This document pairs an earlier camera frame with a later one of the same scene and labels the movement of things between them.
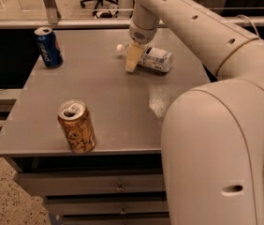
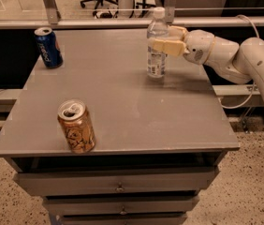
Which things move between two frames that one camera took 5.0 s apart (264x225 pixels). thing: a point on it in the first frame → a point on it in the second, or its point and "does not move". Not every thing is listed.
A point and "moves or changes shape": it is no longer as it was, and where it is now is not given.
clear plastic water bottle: (154, 58) moves or changes shape
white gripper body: (141, 35) → (198, 47)
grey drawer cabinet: (121, 181) does not move
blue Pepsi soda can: (49, 47) does not move
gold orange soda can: (78, 126) does not move
